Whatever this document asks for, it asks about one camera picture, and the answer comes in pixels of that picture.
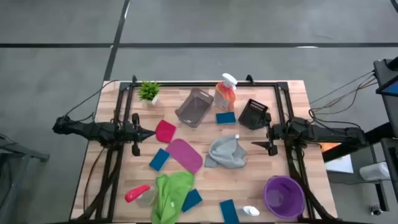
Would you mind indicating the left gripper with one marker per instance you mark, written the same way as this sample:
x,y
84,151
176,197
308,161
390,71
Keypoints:
x,y
133,133

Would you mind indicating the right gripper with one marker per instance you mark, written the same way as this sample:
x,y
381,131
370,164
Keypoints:
x,y
275,133

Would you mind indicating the blue sponge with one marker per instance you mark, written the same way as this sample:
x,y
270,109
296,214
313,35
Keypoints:
x,y
225,118
229,211
159,159
192,200

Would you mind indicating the grey cloth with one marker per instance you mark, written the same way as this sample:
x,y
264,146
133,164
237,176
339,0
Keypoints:
x,y
225,152

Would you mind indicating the magenta felt cloth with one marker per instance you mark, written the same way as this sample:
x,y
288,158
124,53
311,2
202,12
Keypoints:
x,y
185,155

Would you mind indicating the translucent grey plastic basket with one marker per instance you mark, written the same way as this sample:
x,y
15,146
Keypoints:
x,y
194,109

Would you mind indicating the orange spray bottle white trigger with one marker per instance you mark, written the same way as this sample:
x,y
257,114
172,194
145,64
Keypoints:
x,y
224,96

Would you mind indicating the clear spray bottle red trigger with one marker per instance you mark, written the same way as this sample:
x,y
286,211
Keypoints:
x,y
136,192

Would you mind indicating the purple plastic bucket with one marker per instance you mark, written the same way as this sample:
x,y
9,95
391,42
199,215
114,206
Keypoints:
x,y
284,197

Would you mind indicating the green microfiber cloth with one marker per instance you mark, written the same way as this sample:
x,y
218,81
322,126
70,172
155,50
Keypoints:
x,y
171,196

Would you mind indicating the small clear bottle white cap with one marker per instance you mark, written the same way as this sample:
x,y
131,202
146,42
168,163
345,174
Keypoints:
x,y
251,211

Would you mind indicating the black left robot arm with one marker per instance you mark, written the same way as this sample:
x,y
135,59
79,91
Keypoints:
x,y
93,130

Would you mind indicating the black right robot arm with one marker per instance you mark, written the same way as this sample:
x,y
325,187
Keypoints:
x,y
326,133

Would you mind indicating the small black plastic basket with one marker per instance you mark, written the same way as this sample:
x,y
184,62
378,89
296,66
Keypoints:
x,y
250,115

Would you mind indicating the green plant in white pot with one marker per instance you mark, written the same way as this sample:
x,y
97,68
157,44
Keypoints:
x,y
148,90

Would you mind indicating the orange object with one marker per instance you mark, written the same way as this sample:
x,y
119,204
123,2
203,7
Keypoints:
x,y
329,147

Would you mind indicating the black stand beam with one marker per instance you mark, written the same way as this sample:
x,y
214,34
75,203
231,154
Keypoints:
x,y
339,153

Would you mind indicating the white sheet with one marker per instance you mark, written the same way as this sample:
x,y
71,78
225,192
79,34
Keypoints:
x,y
340,165

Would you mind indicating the white roll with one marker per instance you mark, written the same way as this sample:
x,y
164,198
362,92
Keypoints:
x,y
374,171

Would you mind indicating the grey metal table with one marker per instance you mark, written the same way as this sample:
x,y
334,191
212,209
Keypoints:
x,y
25,152

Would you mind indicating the black caster wheel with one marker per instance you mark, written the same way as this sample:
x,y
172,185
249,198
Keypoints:
x,y
376,210

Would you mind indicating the black equipment cart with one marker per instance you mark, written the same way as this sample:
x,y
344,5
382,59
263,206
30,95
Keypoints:
x,y
384,70

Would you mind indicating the blue screen tablet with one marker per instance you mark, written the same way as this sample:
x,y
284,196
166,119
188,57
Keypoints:
x,y
392,88

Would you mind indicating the black aluminium table frame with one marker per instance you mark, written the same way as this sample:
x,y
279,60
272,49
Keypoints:
x,y
202,84

